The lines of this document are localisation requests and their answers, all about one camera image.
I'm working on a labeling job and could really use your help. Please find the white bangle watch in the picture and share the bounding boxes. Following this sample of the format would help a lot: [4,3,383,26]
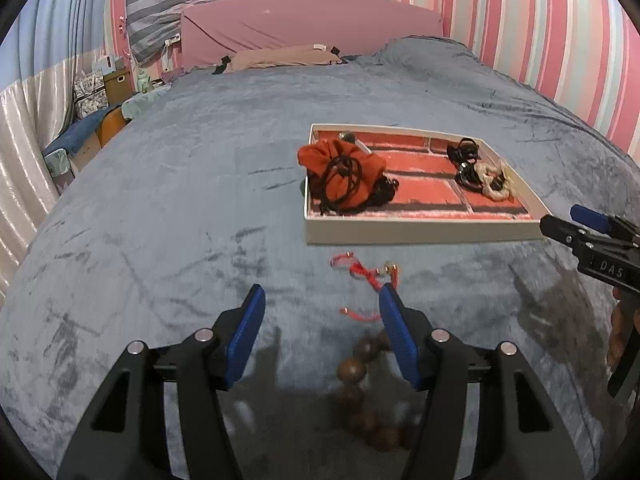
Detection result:
[338,131,372,154]

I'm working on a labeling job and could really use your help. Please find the blue cushioned bench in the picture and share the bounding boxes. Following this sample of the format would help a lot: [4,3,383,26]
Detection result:
[42,105,126,177]

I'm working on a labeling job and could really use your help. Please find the black spiral hair ties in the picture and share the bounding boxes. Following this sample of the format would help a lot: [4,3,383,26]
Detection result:
[446,136,483,172]

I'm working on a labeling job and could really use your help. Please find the patterned bag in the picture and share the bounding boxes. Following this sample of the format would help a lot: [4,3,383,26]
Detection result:
[74,70,108,119]

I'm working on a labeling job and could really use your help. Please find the white shiny curtain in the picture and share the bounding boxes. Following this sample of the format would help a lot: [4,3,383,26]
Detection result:
[1,48,104,298]

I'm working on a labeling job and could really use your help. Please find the right hand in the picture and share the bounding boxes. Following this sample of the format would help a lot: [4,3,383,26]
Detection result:
[606,287,626,370]

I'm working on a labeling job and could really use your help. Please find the brown storage box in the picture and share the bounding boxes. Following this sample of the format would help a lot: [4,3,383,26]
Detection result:
[103,68,134,105]

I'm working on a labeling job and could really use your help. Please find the black frilly scrunchie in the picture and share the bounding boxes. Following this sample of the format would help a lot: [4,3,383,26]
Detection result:
[319,177,399,214]

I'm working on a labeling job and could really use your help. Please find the red cord gold charm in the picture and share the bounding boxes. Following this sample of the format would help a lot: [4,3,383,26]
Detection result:
[330,252,400,323]

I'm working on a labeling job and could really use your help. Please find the black braided hair ties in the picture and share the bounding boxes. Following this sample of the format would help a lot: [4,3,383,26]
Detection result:
[453,161,490,195]

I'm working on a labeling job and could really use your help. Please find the orange scrunchie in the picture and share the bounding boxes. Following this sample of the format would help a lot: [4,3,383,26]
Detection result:
[297,138,388,207]

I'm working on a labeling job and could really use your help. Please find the cream flower scrunchie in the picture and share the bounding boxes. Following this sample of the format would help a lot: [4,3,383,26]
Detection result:
[474,162,516,202]

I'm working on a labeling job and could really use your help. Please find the grey plush blanket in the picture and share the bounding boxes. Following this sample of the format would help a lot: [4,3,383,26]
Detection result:
[1,37,639,479]

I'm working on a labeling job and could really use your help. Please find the brown wooden bead bracelet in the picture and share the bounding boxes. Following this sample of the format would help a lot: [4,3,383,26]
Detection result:
[332,327,421,453]

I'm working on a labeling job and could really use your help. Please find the pink headboard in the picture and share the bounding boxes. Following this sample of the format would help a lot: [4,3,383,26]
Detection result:
[180,0,444,70]

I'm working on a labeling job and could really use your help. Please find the brick pattern tray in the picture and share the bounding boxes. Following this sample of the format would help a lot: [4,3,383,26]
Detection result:
[303,124,549,246]

